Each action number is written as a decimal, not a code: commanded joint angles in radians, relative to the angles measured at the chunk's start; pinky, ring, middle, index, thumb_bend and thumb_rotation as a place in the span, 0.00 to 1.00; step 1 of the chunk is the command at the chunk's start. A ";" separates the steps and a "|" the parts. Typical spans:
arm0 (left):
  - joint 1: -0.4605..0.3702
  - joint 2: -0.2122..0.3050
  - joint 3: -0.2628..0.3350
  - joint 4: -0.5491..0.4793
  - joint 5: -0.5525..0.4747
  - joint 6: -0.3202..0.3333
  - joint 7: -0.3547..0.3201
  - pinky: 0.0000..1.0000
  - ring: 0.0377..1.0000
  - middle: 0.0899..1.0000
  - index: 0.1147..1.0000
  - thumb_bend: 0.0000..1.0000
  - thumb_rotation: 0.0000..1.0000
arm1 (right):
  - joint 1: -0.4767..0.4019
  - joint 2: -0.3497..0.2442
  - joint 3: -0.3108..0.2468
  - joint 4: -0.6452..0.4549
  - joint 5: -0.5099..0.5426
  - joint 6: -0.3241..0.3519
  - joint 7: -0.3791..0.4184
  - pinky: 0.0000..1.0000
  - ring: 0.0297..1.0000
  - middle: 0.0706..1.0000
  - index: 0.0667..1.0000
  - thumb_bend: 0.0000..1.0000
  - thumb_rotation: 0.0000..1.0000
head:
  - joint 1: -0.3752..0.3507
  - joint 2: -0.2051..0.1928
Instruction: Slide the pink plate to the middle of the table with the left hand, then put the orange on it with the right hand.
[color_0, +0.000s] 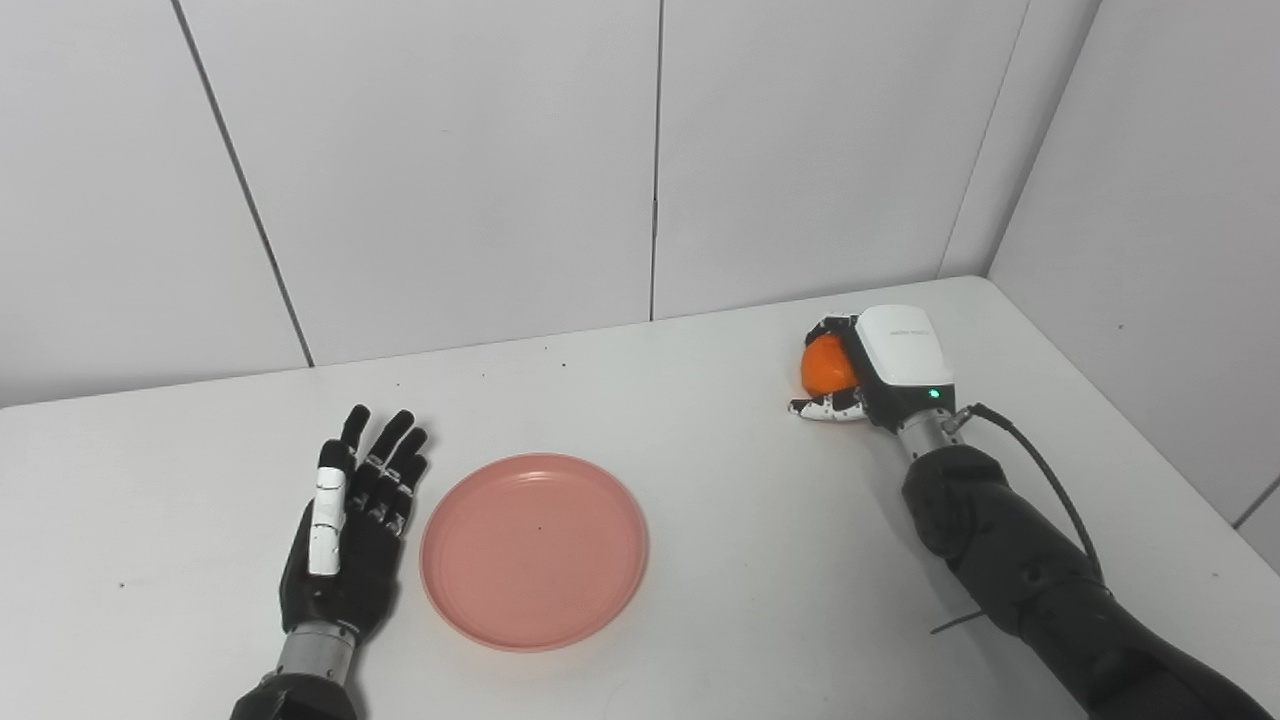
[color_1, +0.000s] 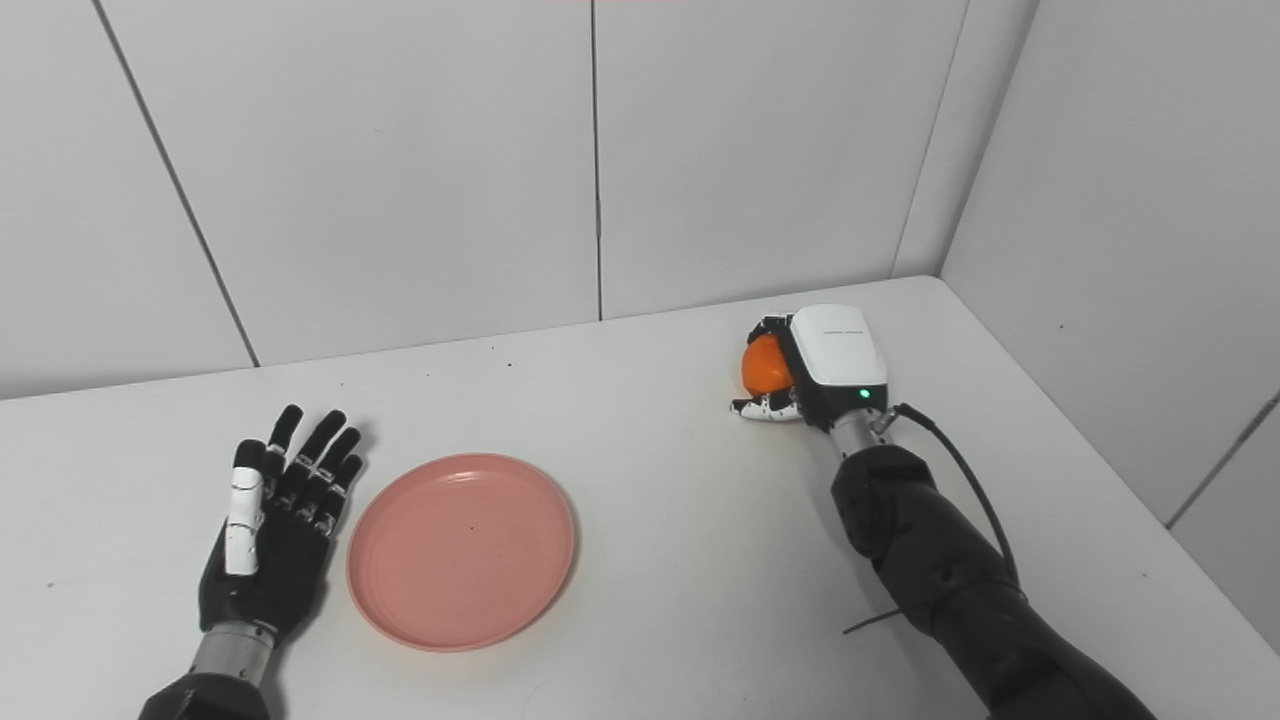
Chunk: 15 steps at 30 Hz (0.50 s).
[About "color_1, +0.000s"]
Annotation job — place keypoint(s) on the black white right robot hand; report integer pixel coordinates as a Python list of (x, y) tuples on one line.
[(840, 350)]

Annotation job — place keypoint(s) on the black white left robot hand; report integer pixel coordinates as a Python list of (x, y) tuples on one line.
[(280, 570)]

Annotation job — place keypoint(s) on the orange fruit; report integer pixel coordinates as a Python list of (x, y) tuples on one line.
[(765, 368)]

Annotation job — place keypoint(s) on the pink round plate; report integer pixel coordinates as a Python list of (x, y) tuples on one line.
[(460, 555)]

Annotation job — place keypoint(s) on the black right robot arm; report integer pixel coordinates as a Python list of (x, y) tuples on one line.
[(950, 580)]

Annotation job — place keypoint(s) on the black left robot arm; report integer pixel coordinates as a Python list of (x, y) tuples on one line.
[(230, 660)]

